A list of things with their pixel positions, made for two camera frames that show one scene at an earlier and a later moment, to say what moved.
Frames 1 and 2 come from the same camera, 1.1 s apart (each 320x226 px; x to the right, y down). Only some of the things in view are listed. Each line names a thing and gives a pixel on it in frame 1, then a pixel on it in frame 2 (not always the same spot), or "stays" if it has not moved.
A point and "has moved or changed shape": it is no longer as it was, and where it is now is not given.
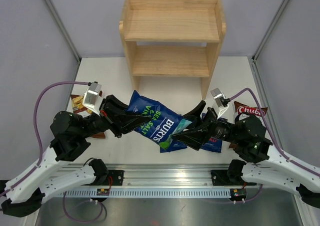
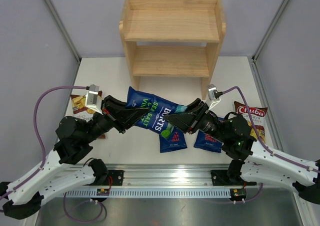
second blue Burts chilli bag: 212,144 stays
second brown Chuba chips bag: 243,111 stays
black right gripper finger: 193,139 to 185,122
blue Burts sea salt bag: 165,122 has moved or changed shape
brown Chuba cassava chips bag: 77,106 stays
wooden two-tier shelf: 175,37 stays
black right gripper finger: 196,112 to 193,105
